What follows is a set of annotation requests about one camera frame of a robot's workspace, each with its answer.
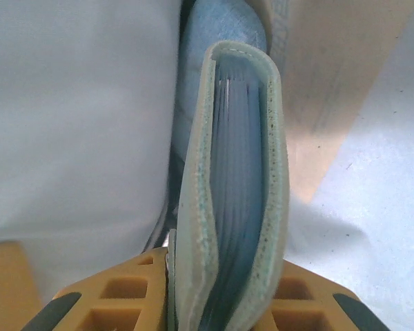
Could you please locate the green wallet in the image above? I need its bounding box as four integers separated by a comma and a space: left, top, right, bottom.
165, 39, 291, 331

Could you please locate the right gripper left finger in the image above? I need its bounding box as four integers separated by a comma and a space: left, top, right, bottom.
22, 248, 170, 331

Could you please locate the grey-blue pencil case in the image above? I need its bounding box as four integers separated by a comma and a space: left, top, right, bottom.
170, 0, 270, 221

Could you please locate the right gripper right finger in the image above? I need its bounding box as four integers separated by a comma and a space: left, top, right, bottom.
272, 260, 394, 331

